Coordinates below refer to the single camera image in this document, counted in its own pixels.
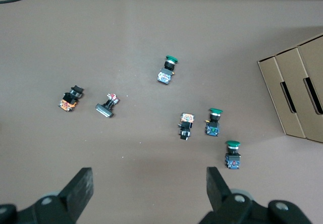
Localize green mushroom push button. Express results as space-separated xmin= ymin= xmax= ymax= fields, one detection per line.
xmin=224 ymin=140 xmax=242 ymax=171
xmin=204 ymin=107 xmax=225 ymax=137
xmin=156 ymin=55 xmax=180 ymax=85

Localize black square button red terminals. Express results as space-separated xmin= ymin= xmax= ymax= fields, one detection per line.
xmin=95 ymin=93 xmax=120 ymax=119

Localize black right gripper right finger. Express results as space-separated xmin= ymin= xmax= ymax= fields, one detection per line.
xmin=199 ymin=167 xmax=313 ymax=224

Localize brown cardboard box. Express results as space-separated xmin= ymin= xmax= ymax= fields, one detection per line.
xmin=257 ymin=33 xmax=323 ymax=144

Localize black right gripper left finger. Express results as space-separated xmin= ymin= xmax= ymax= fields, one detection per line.
xmin=0 ymin=167 xmax=94 ymax=224

